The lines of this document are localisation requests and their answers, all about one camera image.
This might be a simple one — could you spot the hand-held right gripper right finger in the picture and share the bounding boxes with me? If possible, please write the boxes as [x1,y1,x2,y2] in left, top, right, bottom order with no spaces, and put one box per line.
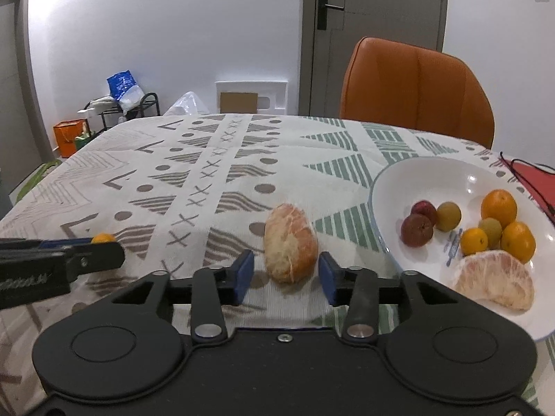
[318,252,463,344]

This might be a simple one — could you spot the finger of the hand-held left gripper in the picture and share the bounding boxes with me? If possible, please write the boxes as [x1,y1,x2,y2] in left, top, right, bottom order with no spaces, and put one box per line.
[64,242,127,288]
[0,237,95,251]

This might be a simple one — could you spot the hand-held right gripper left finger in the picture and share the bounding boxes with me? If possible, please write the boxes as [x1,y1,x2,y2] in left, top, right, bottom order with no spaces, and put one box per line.
[110,249,255,344]

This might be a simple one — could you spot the peeled pomelo segment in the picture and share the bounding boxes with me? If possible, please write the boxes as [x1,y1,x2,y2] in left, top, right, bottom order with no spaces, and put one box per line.
[453,250,536,311]
[264,203,319,284]

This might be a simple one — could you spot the dark red plum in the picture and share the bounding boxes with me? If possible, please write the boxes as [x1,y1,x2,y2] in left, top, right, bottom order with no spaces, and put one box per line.
[401,214,434,249]
[410,200,438,226]

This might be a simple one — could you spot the white bowl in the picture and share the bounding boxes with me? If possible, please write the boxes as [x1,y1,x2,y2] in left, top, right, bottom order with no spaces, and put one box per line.
[368,158,555,343]

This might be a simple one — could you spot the green plum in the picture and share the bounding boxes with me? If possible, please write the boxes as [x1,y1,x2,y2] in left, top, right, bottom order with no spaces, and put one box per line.
[478,217,504,248]
[435,201,463,232]

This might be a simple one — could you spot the large orange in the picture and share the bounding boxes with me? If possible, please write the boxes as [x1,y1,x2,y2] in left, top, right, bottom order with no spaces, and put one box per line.
[480,189,518,225]

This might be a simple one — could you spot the medium orange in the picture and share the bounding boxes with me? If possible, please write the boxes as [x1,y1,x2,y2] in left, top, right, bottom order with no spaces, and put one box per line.
[501,221,537,264]

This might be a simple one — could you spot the orange paper bag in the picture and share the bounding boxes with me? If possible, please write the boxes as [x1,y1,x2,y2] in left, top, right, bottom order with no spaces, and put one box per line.
[53,119,89,158]

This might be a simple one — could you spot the white bundle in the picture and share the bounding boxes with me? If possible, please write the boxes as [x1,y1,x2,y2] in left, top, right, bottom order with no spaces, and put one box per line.
[84,97,116,116]

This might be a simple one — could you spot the grey sliding door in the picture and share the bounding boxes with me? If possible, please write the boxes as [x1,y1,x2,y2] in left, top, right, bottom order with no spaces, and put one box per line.
[0,0,57,209]

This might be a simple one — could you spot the black shoe rack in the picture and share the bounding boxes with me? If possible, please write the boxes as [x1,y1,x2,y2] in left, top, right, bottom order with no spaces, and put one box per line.
[97,92,160,133]

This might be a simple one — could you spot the blue and white bag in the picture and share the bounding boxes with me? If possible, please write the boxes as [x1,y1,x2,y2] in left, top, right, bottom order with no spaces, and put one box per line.
[107,70,146,111]

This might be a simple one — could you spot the brown cardboard sheet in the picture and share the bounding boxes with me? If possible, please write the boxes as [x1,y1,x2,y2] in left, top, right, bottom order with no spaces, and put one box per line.
[220,92,259,114]

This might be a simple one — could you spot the clear plastic bag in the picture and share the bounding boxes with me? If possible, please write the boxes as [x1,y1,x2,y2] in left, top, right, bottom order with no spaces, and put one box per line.
[167,91,217,117]

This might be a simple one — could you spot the white foam packaging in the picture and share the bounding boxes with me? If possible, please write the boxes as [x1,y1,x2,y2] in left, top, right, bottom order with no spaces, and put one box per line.
[214,80,289,115]

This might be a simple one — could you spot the orange chair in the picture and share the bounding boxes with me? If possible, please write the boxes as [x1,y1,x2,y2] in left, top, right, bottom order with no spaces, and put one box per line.
[339,37,496,150]

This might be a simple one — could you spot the black door handle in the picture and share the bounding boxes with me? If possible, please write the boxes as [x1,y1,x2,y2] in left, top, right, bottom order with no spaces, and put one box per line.
[317,0,347,31]

